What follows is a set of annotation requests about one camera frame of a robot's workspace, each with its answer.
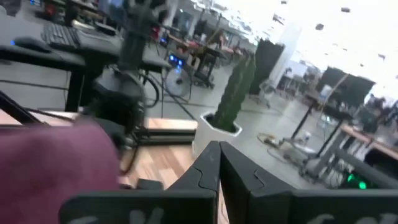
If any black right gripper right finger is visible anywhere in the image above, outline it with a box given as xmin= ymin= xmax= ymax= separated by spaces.
xmin=219 ymin=141 xmax=398 ymax=224

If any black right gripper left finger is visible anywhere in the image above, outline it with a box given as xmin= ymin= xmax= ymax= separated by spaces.
xmin=58 ymin=141 xmax=222 ymax=224

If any maroon cap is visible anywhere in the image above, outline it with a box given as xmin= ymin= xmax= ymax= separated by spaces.
xmin=0 ymin=121 xmax=121 ymax=224

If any wooden workbench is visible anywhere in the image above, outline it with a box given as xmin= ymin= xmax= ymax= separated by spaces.
xmin=340 ymin=123 xmax=398 ymax=161

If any white hexagonal plant pot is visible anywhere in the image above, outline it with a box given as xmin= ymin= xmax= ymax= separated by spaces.
xmin=192 ymin=111 xmax=244 ymax=159

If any round white fan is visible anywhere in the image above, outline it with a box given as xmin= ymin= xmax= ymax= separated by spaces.
xmin=164 ymin=65 xmax=193 ymax=98

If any green cactus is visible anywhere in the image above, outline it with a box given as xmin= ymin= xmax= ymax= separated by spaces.
xmin=212 ymin=53 xmax=257 ymax=132

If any black partition panel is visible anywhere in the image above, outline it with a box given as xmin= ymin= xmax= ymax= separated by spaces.
xmin=249 ymin=39 xmax=286 ymax=96

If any black monitor stand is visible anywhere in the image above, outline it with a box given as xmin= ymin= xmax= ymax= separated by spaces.
xmin=98 ymin=0 xmax=170 ymax=71

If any black desk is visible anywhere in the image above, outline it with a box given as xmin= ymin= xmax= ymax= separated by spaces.
xmin=0 ymin=14 xmax=172 ymax=113

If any black keyboard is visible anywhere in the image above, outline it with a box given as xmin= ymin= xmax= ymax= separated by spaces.
xmin=40 ymin=22 xmax=82 ymax=50

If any black computer mouse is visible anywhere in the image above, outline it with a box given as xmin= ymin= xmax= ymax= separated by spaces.
xmin=12 ymin=36 xmax=52 ymax=53

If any black aluminium table frame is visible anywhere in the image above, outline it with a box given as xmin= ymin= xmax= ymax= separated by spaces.
xmin=0 ymin=90 xmax=197 ymax=146

